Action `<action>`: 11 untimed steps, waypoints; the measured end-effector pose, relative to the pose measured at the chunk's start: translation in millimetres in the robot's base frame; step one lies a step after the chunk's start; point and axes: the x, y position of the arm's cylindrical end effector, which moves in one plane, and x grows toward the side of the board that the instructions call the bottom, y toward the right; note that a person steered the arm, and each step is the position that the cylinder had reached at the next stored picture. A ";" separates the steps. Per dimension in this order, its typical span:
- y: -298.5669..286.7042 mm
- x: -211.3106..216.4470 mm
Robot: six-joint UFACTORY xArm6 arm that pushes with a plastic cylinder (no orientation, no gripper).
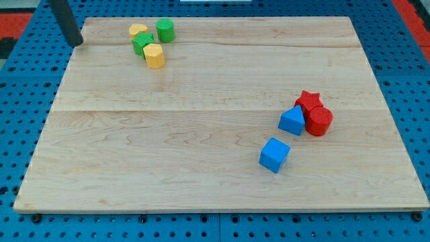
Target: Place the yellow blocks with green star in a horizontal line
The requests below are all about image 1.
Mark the red star block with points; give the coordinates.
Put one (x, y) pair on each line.
(308, 101)

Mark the green star block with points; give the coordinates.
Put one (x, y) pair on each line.
(140, 41)

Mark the wooden board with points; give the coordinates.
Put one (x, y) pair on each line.
(122, 138)

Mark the blue cube block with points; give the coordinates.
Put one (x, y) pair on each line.
(274, 154)

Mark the blue triangle block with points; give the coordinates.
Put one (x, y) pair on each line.
(292, 121)

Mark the yellow hexagon block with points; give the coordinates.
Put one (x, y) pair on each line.
(154, 56)

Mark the red cylinder block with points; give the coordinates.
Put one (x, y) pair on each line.
(318, 121)

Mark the green cylinder block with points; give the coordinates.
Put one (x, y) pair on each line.
(165, 30)

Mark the yellow heart block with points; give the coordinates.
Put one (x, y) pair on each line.
(135, 29)

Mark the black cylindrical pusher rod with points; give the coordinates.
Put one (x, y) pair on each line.
(66, 21)

